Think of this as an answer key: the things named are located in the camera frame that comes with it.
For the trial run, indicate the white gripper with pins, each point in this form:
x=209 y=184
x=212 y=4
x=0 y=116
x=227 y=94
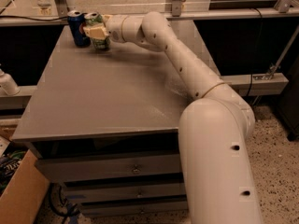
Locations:
x=114 y=27

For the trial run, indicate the green soda can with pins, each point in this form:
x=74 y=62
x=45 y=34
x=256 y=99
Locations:
x=92 y=19

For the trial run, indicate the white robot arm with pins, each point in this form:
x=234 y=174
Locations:
x=212 y=129

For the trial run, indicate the blue pepsi can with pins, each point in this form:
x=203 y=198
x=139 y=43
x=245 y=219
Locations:
x=76 y=23

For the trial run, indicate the grey drawer cabinet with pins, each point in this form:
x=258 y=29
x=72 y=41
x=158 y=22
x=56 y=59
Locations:
x=89 y=103

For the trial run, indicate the white pipe fitting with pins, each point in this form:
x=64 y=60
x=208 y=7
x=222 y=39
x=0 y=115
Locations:
x=8 y=84

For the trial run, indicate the top grey drawer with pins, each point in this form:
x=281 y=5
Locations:
x=109 y=166

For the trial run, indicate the grey drawer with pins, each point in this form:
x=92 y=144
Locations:
x=134 y=208
x=92 y=195
x=109 y=166

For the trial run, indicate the middle grey drawer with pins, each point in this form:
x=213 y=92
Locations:
x=92 y=195

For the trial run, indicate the bottom grey drawer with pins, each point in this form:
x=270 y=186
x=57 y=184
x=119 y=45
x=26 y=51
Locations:
x=134 y=208

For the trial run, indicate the cardboard box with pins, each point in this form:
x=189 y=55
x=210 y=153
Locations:
x=24 y=194

